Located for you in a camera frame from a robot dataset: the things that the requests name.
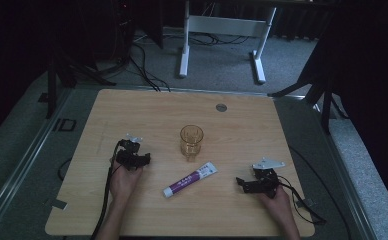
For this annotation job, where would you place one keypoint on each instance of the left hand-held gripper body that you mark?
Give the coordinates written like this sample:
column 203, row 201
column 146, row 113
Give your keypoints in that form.
column 128, row 156

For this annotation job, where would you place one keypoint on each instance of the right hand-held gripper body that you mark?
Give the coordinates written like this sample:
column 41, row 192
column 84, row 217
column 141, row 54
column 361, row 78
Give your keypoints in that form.
column 265, row 181

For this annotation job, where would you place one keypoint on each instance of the amber glass cup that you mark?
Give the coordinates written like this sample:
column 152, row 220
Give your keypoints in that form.
column 191, row 143

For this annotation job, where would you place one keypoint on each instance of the white and purple toothpaste tube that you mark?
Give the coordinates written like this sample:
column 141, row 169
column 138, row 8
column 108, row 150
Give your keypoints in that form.
column 188, row 180

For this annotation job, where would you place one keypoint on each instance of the person's left hand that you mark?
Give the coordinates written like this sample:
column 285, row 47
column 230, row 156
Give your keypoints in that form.
column 123, row 181

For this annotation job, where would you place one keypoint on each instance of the person's right hand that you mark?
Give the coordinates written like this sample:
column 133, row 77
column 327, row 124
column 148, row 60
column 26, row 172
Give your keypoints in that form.
column 280, row 206

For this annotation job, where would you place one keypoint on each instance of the grey tape strip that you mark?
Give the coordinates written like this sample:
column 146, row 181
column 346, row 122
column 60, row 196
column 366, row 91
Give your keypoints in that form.
column 58, row 204

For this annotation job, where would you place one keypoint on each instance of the black tripod stand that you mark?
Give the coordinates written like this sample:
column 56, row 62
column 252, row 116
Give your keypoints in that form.
column 51, row 86
column 327, row 106

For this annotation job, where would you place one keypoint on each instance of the metal floor rail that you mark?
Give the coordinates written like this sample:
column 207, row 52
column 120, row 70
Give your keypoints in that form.
column 25, row 160

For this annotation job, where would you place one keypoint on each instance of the white metal desk frame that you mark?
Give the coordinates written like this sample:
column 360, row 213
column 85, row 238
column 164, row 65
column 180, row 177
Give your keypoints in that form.
column 225, row 26

